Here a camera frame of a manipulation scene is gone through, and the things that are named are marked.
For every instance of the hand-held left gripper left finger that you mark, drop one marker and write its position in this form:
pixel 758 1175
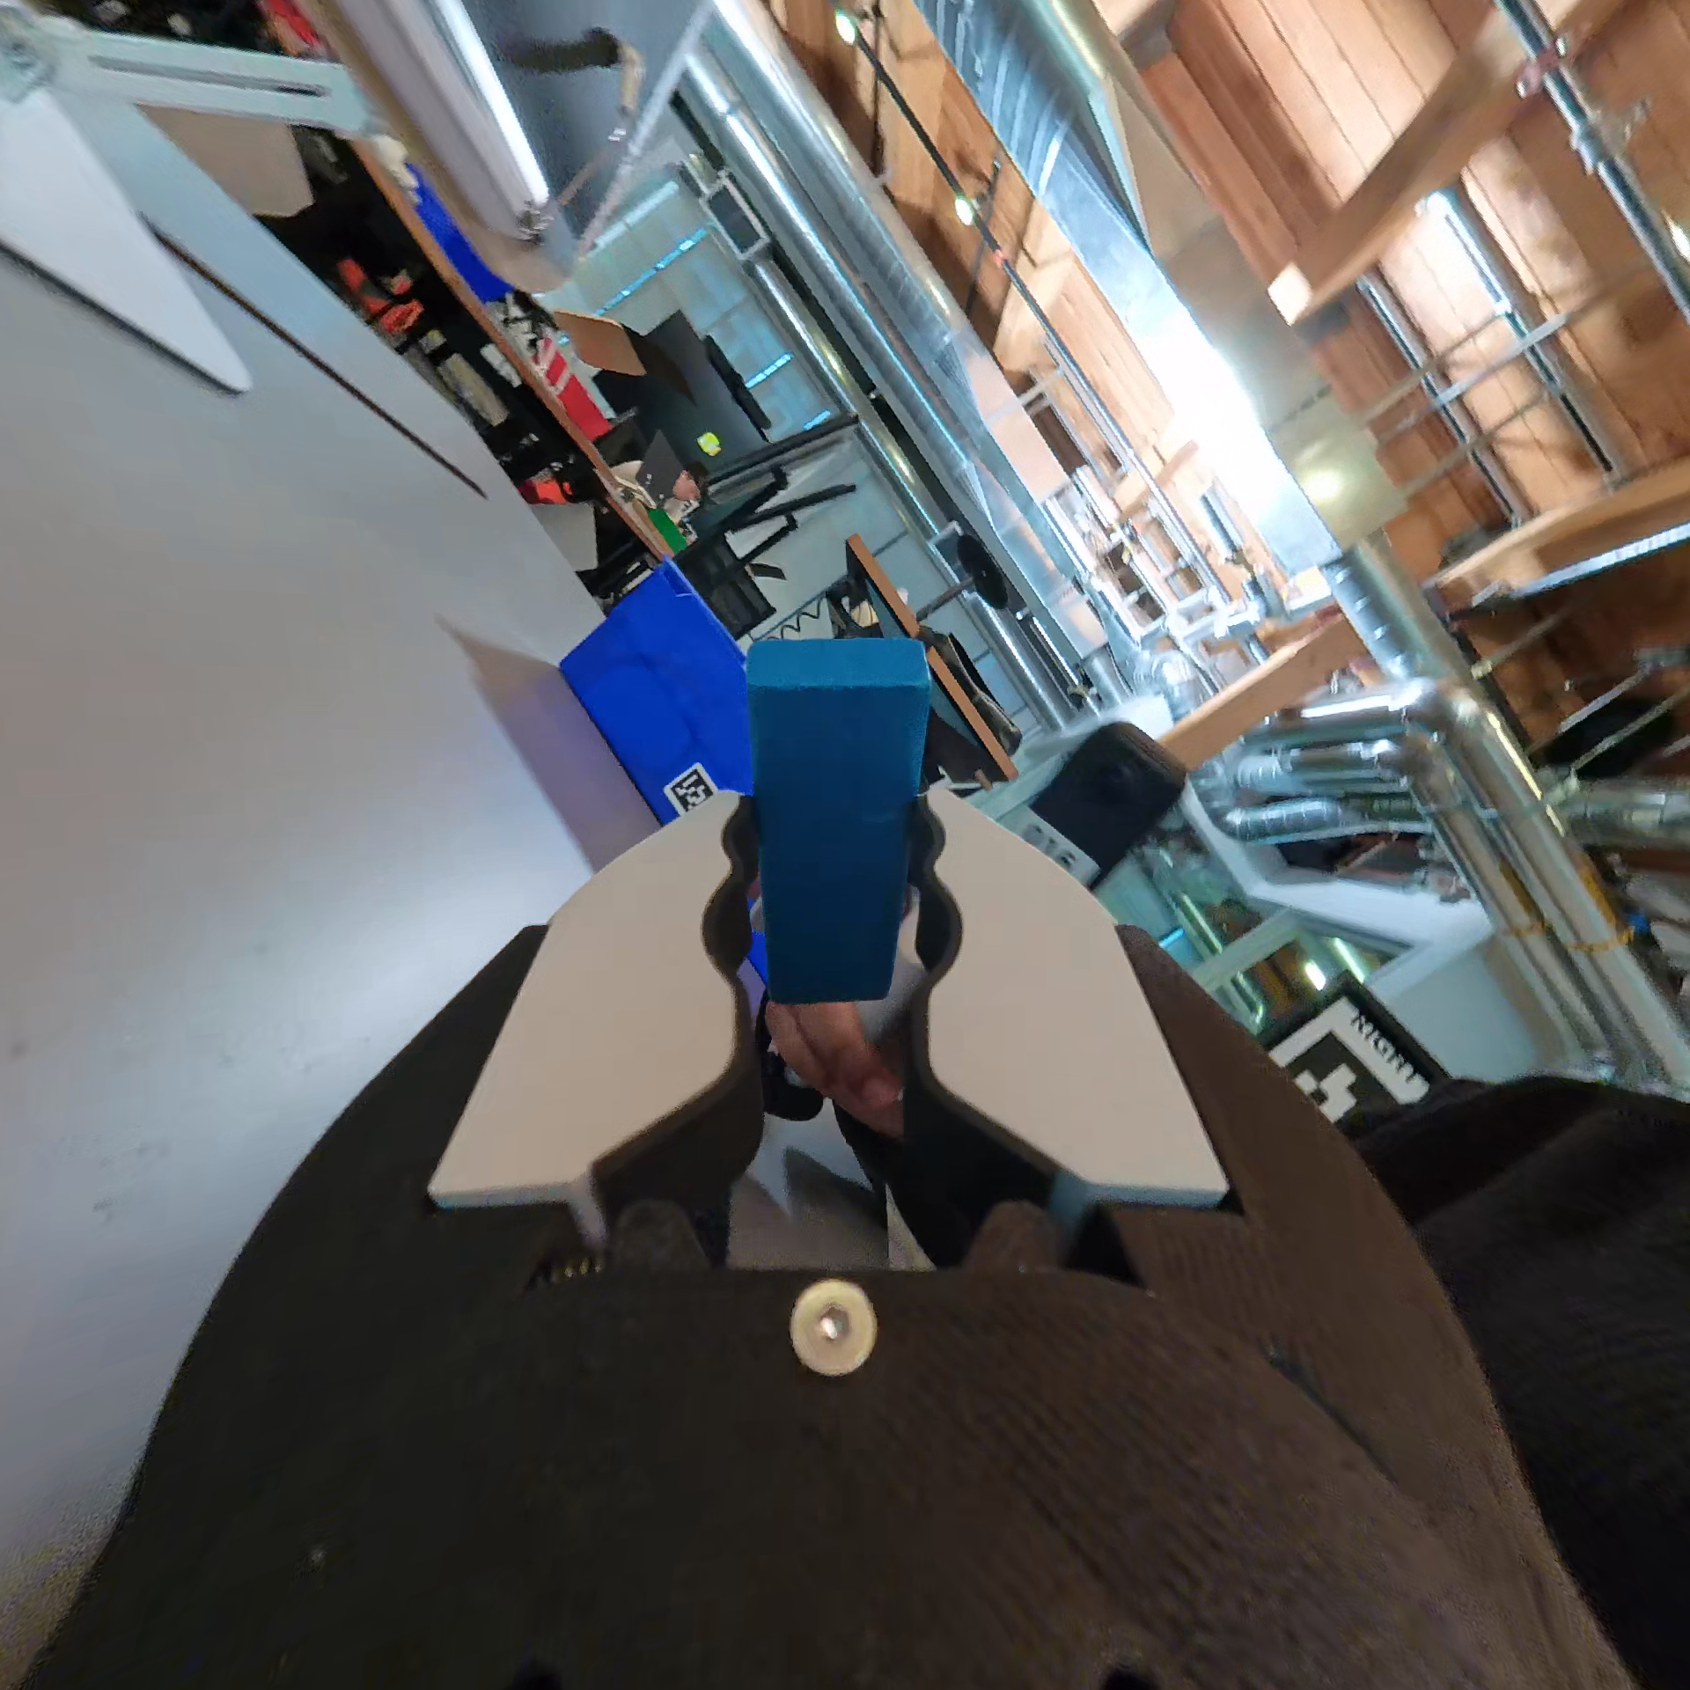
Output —
pixel 607 1042

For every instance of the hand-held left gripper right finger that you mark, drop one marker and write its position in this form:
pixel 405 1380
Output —
pixel 1069 1042

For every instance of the blue foam block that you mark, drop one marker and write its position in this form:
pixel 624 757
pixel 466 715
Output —
pixel 839 820

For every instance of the blue bin with marker sticker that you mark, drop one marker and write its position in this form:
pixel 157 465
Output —
pixel 661 687

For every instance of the person's right hand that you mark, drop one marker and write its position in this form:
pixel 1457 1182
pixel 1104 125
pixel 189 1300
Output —
pixel 832 1057

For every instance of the wooden beam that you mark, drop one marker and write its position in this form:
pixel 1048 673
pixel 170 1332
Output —
pixel 1267 693

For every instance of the tilted wooden standing desk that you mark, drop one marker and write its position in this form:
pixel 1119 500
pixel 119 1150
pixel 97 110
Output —
pixel 924 646

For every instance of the framed marker poster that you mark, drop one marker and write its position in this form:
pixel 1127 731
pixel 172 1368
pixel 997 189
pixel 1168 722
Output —
pixel 1346 1057

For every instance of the black mesh office chair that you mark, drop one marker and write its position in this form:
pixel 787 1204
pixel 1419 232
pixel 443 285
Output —
pixel 732 589

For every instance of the silver ventilation ducts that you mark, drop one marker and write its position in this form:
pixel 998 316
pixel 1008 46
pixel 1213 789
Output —
pixel 949 331

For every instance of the black monitor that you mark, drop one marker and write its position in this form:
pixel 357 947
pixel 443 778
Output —
pixel 693 377

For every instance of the long wooden desk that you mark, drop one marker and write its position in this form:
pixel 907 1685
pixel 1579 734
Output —
pixel 527 370

